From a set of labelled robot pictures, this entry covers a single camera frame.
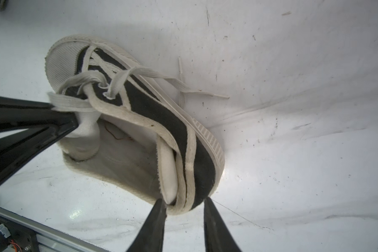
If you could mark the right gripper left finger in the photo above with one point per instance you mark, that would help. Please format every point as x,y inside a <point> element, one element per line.
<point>151,236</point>

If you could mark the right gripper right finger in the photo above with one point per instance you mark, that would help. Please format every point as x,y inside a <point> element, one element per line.
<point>217,236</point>

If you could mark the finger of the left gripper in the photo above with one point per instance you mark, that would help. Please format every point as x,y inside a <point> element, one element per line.
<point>18,114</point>
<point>17,149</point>

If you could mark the white insole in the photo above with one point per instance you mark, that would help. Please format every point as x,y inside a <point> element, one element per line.
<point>124,149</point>

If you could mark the aluminium rail frame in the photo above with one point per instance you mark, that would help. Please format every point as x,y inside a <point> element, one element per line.
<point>20,234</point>

